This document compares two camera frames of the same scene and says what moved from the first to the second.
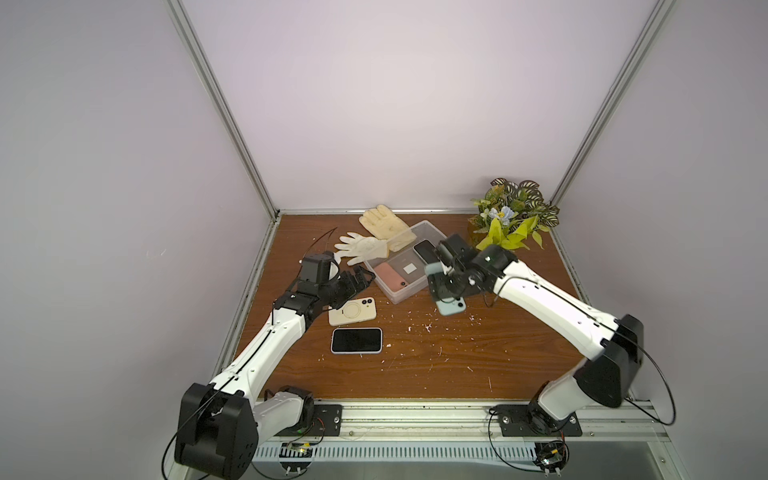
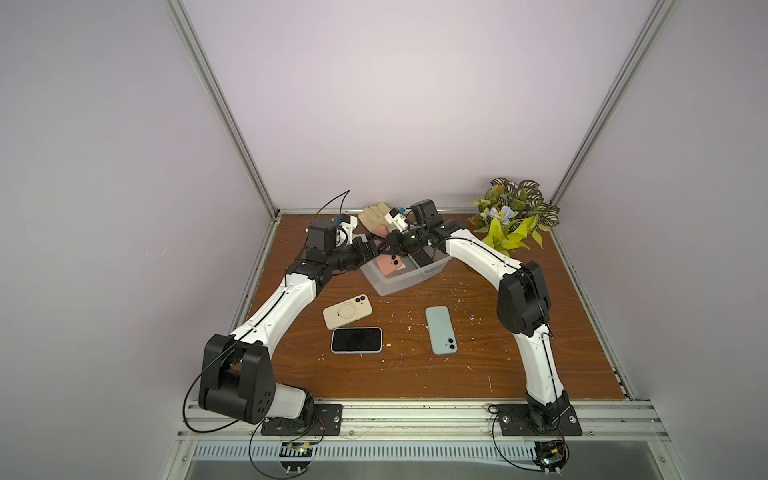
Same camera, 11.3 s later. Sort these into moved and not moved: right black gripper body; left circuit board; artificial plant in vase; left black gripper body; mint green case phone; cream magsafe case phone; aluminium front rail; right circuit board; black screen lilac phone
Moved: left black gripper body; right black gripper body; mint green case phone
Not moved: left circuit board; right circuit board; cream magsafe case phone; artificial plant in vase; black screen lilac phone; aluminium front rail
